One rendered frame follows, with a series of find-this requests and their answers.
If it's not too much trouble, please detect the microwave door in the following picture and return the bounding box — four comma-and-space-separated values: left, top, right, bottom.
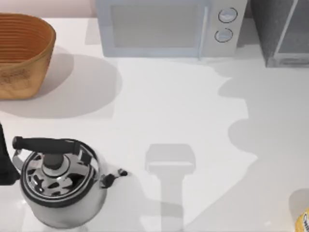
95, 0, 210, 58

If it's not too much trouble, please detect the pale microwave oven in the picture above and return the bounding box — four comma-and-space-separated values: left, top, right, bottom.
95, 0, 249, 61

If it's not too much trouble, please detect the microwave knob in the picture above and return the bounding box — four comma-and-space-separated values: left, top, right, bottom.
214, 28, 234, 44
218, 7, 238, 24

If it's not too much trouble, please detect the brown woven basket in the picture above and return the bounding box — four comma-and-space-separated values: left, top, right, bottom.
0, 13, 57, 100

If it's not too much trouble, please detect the grey cabinet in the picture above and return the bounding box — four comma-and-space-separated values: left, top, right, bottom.
250, 0, 309, 68

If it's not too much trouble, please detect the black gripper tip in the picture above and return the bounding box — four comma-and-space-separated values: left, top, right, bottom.
0, 123, 21, 186

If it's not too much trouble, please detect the silver kettle with black handle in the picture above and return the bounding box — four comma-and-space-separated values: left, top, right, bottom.
12, 136, 128, 229

